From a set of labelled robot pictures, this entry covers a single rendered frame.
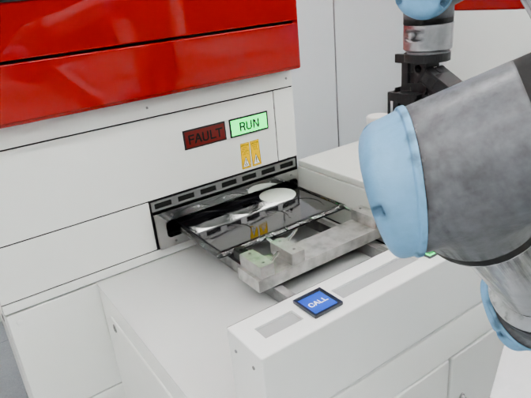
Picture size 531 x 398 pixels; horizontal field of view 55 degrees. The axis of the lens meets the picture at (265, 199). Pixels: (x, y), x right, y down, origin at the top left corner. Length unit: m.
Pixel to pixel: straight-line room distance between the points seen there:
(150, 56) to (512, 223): 0.89
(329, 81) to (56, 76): 2.59
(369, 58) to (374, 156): 3.35
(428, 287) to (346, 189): 0.47
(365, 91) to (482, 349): 2.76
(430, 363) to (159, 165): 0.73
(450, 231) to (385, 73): 3.49
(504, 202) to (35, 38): 0.90
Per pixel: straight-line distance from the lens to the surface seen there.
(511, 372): 0.95
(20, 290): 1.24
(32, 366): 1.34
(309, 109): 3.41
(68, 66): 1.10
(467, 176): 0.37
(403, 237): 0.39
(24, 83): 1.08
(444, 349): 1.07
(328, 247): 1.15
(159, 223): 1.27
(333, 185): 1.36
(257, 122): 1.36
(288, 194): 1.39
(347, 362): 0.86
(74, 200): 1.20
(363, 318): 0.84
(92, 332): 1.34
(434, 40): 0.84
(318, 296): 0.83
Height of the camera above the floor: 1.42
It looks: 22 degrees down
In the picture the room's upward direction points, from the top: 6 degrees counter-clockwise
